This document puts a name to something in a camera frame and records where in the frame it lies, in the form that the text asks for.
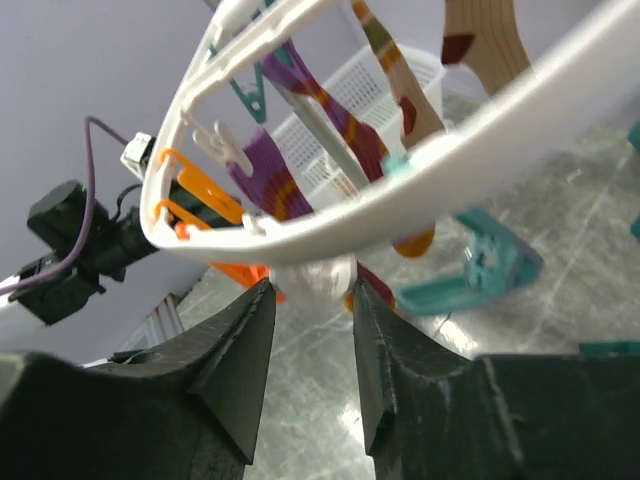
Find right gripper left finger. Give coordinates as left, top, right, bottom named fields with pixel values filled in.
left=1, top=281, right=276, bottom=479

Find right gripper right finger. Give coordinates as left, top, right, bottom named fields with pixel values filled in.
left=353, top=282, right=639, bottom=479

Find purple orange striped sock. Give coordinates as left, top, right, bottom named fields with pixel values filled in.
left=227, top=129, right=314, bottom=222

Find maroon orange striped sock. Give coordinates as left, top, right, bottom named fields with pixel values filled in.
left=350, top=0, right=444, bottom=150

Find orange clothespin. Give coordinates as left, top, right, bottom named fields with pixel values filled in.
left=159, top=148, right=245, bottom=225
left=141, top=198, right=270, bottom=289

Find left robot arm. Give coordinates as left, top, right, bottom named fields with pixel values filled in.
left=8, top=180, right=156, bottom=326

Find white round clip hanger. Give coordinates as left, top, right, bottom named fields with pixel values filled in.
left=140, top=1, right=639, bottom=265

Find teal clothespin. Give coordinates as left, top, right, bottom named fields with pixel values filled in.
left=395, top=207, right=544, bottom=316
left=229, top=62, right=267, bottom=125

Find white plastic basket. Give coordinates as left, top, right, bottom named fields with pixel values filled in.
left=271, top=45, right=445, bottom=209

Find white clothespin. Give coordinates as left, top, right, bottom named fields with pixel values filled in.
left=181, top=112, right=254, bottom=177

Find silver white clothes rack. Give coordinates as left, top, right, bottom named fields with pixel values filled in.
left=282, top=92, right=368, bottom=189

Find beige hanging sock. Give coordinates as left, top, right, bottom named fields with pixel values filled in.
left=441, top=0, right=531, bottom=96

